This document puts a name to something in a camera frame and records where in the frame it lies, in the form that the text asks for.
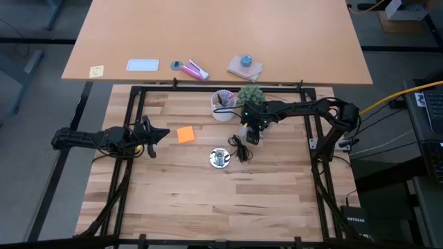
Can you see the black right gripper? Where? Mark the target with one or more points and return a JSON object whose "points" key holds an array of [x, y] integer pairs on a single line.
{"points": [[257, 115]]}

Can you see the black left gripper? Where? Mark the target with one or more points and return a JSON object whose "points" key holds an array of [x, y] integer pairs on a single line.
{"points": [[143, 136]]}

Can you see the white lightbulb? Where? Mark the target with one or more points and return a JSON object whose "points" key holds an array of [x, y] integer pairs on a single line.
{"points": [[241, 130]]}

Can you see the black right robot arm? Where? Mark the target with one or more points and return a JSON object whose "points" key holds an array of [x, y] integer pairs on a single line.
{"points": [[311, 105]]}

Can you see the green potted succulent plant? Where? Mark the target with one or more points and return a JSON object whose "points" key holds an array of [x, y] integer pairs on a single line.
{"points": [[251, 94]]}

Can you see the orange sticky note pad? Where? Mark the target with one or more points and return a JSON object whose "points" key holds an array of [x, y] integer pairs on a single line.
{"points": [[185, 134]]}

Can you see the pink marker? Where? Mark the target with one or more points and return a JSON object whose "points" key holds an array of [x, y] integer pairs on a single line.
{"points": [[230, 98]]}

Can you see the white textured pen cup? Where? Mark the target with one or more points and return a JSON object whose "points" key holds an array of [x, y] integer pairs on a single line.
{"points": [[223, 115]]}

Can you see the black pen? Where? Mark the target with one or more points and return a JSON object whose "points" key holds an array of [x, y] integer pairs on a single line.
{"points": [[219, 99]]}

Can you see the brown notebook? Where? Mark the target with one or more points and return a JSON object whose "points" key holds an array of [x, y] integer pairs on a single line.
{"points": [[242, 71]]}

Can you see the blue tape roll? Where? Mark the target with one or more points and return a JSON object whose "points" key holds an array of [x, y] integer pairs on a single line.
{"points": [[246, 61]]}

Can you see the grey round disc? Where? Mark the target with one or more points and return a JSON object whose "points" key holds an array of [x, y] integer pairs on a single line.
{"points": [[176, 65]]}

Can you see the white rectangular card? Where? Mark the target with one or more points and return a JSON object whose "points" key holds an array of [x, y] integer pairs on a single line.
{"points": [[142, 65]]}

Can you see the beige wooden desk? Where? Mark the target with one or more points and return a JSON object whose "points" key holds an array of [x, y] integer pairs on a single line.
{"points": [[221, 34]]}

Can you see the yellow sticky note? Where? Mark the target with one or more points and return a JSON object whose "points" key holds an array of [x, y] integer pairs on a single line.
{"points": [[96, 71]]}

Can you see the black network router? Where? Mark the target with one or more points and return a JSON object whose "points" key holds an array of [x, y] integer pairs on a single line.
{"points": [[353, 219]]}

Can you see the cardboard box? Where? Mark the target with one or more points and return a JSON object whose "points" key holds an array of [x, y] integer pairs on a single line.
{"points": [[398, 26]]}

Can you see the black metal table frame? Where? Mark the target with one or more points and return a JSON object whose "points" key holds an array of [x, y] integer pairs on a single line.
{"points": [[194, 89]]}

